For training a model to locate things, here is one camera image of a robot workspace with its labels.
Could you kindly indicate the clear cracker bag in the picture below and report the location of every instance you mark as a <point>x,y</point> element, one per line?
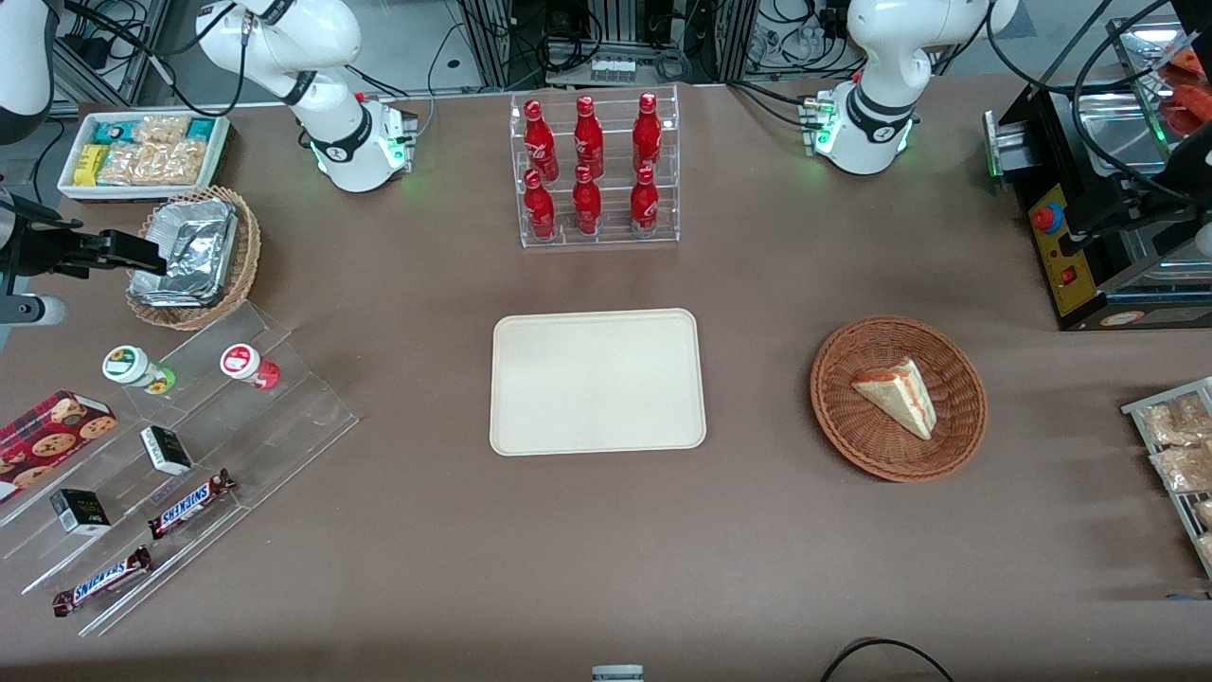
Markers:
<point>151,164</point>
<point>161,129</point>

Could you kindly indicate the clear bag of crackers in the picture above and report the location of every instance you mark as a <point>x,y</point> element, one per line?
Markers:
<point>1184,468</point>
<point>1174,421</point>

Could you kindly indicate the grey device edge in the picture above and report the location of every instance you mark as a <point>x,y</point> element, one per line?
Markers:
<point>617,673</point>

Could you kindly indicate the black steel conveyor machine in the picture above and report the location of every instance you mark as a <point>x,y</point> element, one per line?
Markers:
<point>1079,284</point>

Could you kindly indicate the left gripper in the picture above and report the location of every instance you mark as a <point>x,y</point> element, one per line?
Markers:
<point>1177,163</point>

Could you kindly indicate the wrapped sandwich wedge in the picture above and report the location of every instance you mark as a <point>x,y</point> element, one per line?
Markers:
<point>900,396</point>

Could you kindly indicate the red gum bottle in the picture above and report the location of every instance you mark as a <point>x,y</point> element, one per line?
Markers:
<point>248,366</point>

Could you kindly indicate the white rectangular snack bin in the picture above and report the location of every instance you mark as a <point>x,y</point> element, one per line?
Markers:
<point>142,192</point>

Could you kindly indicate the brown round wicker basket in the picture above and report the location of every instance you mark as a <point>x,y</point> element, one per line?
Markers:
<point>852,436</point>

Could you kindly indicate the stacked aluminium foil trays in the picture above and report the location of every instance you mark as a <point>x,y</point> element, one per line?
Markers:
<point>189,251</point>

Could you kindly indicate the yellow snack packet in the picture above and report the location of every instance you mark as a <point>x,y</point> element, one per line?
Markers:
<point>89,165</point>

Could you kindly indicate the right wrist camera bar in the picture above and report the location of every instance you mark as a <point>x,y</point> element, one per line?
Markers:
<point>38,311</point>

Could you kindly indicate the snickers chocolate bar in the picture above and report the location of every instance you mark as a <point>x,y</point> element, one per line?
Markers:
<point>189,504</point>
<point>102,581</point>

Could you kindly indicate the white power strip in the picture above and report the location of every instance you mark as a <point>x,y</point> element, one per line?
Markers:
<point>614,68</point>

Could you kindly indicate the clear acrylic stepped display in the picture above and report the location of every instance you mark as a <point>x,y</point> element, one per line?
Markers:
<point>284,426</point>

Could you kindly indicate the clear acrylic bottle rack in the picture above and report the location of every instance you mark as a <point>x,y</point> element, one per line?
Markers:
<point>615,237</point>

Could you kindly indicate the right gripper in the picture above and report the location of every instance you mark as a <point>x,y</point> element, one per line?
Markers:
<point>40,250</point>

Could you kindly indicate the teal snack packet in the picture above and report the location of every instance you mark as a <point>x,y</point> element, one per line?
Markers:
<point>201,129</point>
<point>112,132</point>

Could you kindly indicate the small black box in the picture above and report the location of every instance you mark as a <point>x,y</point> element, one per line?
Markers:
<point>167,451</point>
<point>80,512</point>

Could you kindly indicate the beige plastic tray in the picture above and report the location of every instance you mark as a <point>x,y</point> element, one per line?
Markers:
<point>597,381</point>

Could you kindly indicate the light tan wicker basket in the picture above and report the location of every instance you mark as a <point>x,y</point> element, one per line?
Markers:
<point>248,256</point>

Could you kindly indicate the red plaid cookie box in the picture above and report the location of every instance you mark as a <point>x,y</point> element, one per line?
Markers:
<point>47,440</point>

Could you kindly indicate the green gum bottle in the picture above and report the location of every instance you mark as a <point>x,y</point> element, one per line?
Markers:
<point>137,369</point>

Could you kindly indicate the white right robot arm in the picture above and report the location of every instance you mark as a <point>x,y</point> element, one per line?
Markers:
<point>331,47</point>

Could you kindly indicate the red cola bottle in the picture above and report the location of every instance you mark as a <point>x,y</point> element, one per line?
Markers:
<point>587,205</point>
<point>588,134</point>
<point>645,203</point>
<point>540,208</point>
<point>647,131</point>
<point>539,137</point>

